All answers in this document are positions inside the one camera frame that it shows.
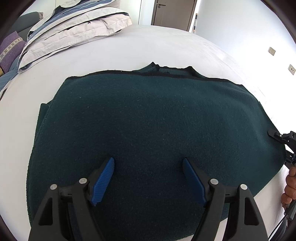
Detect person's right hand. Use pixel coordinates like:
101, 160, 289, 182
281, 166, 296, 208

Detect black cable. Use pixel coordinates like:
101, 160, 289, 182
268, 214, 290, 241

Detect white bed sheet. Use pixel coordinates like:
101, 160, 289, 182
0, 23, 296, 241

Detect purple patterned cushion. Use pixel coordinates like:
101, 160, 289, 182
0, 31, 26, 67

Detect blue striped pillow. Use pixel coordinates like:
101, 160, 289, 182
0, 57, 23, 100

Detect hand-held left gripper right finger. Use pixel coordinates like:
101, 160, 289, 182
182, 158, 269, 241

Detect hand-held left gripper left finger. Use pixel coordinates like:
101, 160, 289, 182
28, 157, 115, 241

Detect folded blue striped duvet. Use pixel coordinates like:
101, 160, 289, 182
27, 0, 121, 39

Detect brown wooden door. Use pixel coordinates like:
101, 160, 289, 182
151, 0, 198, 32

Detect light grey pillow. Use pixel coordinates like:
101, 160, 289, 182
18, 7, 133, 73

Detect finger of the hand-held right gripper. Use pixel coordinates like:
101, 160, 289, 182
268, 130, 296, 153

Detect dark green sweater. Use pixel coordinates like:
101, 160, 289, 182
26, 61, 286, 241

